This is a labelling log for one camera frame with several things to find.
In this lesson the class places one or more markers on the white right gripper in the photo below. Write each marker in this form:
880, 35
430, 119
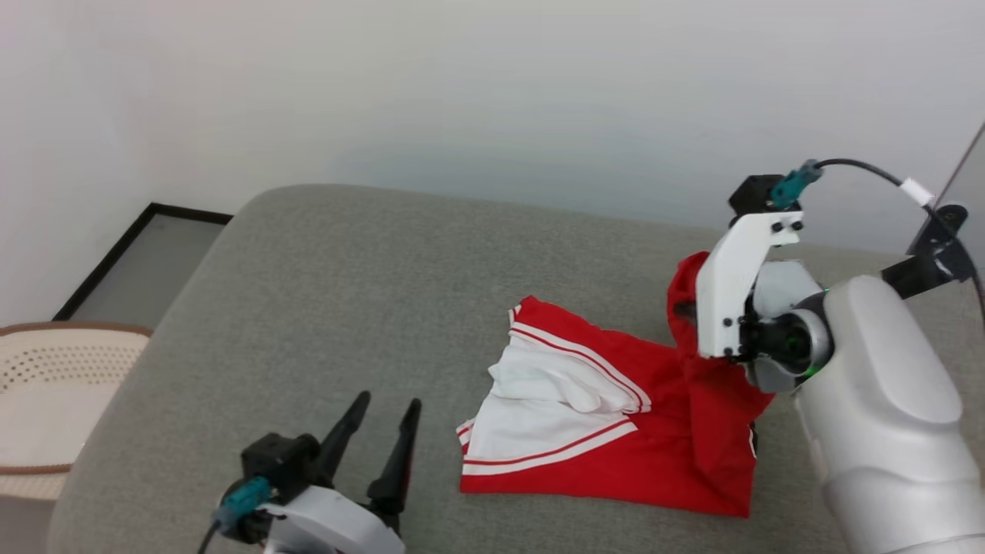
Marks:
727, 292

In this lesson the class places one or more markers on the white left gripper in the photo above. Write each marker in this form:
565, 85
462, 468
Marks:
338, 527

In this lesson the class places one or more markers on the red and white basketball jersey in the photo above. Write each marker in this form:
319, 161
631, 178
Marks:
585, 462

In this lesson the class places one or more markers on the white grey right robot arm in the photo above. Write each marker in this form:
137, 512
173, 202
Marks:
893, 431

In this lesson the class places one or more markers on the black framed grey panel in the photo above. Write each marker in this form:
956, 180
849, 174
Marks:
146, 261

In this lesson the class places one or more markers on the cream perforated laundry basket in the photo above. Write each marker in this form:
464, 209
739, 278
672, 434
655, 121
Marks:
54, 400

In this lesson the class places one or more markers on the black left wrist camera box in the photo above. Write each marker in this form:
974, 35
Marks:
277, 462

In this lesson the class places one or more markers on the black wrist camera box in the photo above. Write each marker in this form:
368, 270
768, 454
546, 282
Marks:
277, 462
752, 194

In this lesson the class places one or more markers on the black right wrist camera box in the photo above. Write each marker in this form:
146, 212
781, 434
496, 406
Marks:
752, 194

